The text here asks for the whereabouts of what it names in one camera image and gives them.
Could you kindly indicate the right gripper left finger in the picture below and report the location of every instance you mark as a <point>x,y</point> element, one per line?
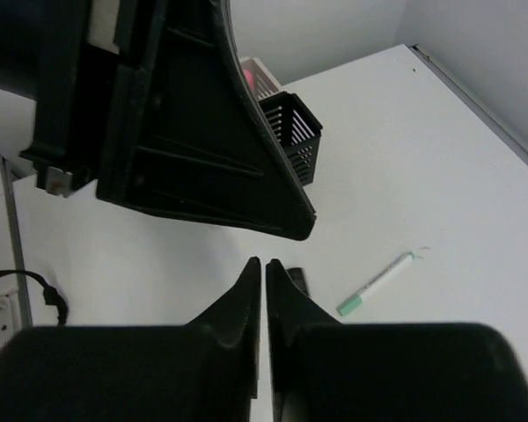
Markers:
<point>205,370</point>

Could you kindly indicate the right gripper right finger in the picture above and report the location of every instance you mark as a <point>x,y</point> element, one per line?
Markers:
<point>324,370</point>

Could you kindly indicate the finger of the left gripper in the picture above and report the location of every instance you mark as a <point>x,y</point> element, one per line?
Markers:
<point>185,137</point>

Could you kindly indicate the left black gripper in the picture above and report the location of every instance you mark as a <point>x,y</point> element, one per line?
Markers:
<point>88,67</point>

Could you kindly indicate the mint cap white marker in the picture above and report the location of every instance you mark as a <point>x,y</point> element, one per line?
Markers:
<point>390,272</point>

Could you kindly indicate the pink cap black highlighter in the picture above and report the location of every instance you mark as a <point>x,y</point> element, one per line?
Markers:
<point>249,79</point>

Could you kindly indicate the black and white pen organizer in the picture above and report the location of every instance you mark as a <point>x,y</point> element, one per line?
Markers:
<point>295,127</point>

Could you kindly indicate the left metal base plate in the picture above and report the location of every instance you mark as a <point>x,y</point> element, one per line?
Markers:
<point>10,316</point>

